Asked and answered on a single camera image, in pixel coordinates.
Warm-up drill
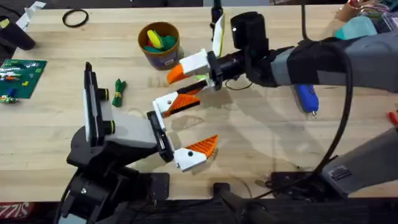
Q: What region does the green toy vegetable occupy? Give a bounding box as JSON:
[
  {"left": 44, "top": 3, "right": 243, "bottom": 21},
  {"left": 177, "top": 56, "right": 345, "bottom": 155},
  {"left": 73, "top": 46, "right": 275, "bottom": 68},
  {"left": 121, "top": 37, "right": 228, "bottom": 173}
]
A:
[{"left": 111, "top": 78, "right": 127, "bottom": 108}]

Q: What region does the right wrist upright plate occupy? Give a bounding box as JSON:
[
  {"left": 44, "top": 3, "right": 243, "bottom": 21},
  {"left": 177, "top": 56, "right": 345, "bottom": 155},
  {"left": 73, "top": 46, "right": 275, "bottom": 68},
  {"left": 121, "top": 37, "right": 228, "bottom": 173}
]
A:
[{"left": 212, "top": 14, "right": 226, "bottom": 58}]

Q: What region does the wrist upright plate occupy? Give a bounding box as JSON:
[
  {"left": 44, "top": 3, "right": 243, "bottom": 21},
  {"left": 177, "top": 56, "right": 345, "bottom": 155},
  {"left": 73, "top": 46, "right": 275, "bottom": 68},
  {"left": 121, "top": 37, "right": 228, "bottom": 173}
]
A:
[
  {"left": 212, "top": 14, "right": 226, "bottom": 58},
  {"left": 81, "top": 61, "right": 94, "bottom": 147}
]

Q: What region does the brown tub with toys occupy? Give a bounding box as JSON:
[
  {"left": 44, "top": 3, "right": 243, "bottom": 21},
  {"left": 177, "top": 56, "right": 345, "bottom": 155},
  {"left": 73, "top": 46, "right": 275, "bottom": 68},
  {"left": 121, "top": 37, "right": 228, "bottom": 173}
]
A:
[{"left": 137, "top": 21, "right": 181, "bottom": 71}]

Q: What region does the left wrist upright plate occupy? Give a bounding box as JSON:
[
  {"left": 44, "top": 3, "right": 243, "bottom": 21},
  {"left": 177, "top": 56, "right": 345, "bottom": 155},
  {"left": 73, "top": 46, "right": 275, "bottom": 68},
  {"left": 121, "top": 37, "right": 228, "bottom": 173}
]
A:
[{"left": 81, "top": 61, "right": 94, "bottom": 147}]

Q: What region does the teal cloth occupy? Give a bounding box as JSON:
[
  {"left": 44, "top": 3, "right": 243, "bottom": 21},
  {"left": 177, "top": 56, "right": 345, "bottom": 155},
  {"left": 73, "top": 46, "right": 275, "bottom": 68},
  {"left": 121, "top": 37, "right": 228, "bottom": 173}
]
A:
[{"left": 334, "top": 16, "right": 379, "bottom": 40}]

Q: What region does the green board with blocks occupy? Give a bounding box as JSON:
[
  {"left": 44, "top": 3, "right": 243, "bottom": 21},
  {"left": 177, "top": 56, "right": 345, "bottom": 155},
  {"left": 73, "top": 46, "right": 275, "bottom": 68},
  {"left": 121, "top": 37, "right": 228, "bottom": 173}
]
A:
[{"left": 0, "top": 58, "right": 48, "bottom": 104}]

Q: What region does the white folded paper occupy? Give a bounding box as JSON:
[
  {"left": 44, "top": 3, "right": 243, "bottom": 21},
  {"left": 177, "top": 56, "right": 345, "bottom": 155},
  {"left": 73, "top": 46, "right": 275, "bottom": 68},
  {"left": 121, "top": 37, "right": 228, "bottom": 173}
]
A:
[{"left": 15, "top": 1, "right": 47, "bottom": 30}]

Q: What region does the thin black wire loop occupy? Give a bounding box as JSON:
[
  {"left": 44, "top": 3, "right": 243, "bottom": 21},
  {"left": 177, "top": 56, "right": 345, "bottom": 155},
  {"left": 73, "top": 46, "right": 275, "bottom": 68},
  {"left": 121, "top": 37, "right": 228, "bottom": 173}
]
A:
[{"left": 224, "top": 78, "right": 253, "bottom": 91}]

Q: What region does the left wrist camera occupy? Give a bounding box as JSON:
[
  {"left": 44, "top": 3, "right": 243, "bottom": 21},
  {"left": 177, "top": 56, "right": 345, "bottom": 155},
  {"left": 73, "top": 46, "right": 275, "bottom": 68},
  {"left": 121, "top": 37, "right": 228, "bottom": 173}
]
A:
[{"left": 89, "top": 70, "right": 116, "bottom": 147}]

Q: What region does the black camera post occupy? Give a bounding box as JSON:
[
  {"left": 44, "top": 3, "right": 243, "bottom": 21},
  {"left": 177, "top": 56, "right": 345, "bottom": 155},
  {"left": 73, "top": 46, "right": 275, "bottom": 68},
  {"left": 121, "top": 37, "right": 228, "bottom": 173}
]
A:
[{"left": 213, "top": 182, "right": 276, "bottom": 224}]

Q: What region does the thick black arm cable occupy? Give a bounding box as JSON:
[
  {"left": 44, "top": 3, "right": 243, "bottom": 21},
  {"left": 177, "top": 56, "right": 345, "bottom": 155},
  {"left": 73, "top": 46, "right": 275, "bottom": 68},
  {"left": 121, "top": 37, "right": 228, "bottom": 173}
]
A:
[{"left": 254, "top": 4, "right": 355, "bottom": 200}]

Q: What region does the black rubber ring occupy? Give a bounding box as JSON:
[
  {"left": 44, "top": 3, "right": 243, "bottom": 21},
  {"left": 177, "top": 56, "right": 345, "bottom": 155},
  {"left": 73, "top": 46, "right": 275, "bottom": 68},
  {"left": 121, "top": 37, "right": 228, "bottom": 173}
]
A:
[{"left": 62, "top": 8, "right": 90, "bottom": 29}]

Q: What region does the black rail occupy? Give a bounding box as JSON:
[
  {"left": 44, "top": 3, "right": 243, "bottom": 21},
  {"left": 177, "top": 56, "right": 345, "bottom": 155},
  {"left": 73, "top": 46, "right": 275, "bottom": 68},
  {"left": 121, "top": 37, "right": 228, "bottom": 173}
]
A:
[{"left": 0, "top": 198, "right": 398, "bottom": 224}]

